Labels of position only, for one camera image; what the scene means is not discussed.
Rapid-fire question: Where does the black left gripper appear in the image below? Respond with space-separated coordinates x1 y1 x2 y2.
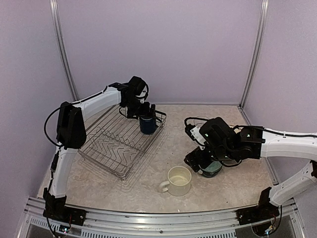
124 97 157 119

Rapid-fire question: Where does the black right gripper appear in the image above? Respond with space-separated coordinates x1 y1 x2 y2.
184 144 236 172

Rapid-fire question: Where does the dark blue mug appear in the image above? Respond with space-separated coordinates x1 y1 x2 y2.
139 117 157 135

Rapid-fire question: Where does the navy white bowl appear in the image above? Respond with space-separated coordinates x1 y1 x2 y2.
201 167 222 178

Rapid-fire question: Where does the white ceramic mug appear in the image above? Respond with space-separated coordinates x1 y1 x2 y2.
158 166 192 196

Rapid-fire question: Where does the clear glass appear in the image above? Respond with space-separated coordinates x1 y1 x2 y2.
193 115 210 126

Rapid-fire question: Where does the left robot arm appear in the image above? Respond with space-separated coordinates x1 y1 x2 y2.
44 76 157 201

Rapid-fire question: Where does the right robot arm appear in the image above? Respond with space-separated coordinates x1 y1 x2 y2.
184 117 317 220

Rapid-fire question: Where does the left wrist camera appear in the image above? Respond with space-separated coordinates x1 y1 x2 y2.
136 86 149 104

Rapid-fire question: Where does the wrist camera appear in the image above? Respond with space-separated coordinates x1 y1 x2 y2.
188 124 206 150
136 86 149 104

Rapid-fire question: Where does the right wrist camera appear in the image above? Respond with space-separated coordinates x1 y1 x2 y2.
188 124 206 150

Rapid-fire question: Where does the wire dish rack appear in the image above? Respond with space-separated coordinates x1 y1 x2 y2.
78 106 166 180

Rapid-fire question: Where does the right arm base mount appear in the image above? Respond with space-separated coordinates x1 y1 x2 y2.
236 198 280 225

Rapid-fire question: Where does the aluminium front rail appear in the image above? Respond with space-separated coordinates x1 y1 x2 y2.
13 197 308 238

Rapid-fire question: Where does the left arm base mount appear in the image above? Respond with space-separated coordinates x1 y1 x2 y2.
43 193 87 226

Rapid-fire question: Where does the left aluminium frame post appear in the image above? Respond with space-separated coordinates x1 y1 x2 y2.
49 0 79 101

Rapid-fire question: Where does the aluminium frame post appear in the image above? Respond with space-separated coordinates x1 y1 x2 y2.
49 0 79 101
239 0 269 110

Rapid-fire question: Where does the right aluminium frame post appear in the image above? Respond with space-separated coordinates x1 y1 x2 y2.
239 0 269 110

